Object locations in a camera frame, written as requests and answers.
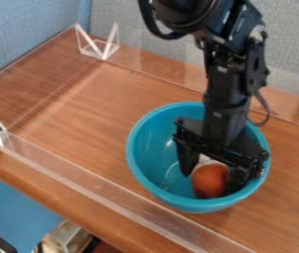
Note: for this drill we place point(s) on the brown toy mushroom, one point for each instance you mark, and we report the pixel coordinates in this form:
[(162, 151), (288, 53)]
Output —
[(209, 178)]

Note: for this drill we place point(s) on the blue plastic bowl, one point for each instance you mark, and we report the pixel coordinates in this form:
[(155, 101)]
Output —
[(153, 161)]

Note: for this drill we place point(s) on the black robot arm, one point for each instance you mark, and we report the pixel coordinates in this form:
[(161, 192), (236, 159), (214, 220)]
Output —
[(229, 32)]

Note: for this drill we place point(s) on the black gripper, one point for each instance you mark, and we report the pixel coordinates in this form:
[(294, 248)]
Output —
[(221, 136)]

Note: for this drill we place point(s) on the metal table leg frame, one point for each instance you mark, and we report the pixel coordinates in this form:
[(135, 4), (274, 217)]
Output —
[(66, 239)]

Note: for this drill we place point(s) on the clear acrylic barrier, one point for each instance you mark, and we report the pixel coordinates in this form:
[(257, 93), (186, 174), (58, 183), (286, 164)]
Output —
[(190, 76), (130, 221)]

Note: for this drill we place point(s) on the clear acrylic back barrier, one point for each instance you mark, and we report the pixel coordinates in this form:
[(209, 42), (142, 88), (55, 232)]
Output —
[(190, 76)]

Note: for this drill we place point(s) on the clear acrylic front barrier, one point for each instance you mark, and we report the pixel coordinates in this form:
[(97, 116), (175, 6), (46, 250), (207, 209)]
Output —
[(130, 221)]

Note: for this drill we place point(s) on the clear acrylic corner bracket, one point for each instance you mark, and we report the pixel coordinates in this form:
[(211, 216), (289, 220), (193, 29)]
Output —
[(94, 47)]

